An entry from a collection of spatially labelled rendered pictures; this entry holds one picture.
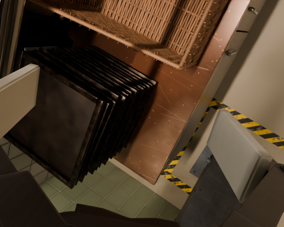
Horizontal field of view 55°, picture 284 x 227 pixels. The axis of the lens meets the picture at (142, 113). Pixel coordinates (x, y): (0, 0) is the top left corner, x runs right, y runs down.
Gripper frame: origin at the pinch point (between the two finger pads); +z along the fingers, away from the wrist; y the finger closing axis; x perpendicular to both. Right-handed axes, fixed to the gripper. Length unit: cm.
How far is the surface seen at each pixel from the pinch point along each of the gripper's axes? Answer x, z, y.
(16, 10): 2.9, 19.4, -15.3
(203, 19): 9, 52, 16
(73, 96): -17, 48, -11
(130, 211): -96, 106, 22
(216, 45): 3, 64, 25
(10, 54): -2.9, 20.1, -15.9
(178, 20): 7, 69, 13
